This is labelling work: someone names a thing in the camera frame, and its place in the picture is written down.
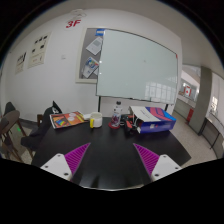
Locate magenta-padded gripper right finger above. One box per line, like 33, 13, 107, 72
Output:
132, 142, 183, 183

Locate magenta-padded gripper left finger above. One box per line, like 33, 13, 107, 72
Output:
39, 142, 92, 181

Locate white-labelled drink bottle black cap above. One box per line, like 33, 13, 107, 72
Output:
110, 100, 124, 129

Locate blue white cardboard box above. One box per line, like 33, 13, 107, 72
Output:
129, 105, 178, 135

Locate orange colourful picture book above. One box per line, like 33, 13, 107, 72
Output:
48, 110, 89, 130

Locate red black device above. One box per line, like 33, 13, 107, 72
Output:
123, 113, 139, 135

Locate dark wooden chair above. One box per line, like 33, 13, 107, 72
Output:
0, 101, 26, 163

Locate flat round red coaster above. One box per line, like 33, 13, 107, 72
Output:
107, 121, 122, 130

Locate large glass whiteboard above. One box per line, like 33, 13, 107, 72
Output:
95, 28, 180, 118

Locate grey pin board with papers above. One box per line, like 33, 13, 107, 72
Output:
75, 27, 107, 85

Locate red floor number sign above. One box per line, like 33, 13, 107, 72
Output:
65, 18, 82, 30

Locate small white wall poster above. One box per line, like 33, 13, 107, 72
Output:
14, 51, 28, 75

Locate large white wall poster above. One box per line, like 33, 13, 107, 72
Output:
27, 31, 52, 70

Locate white wall-mounted device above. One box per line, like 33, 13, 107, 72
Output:
67, 8, 88, 21

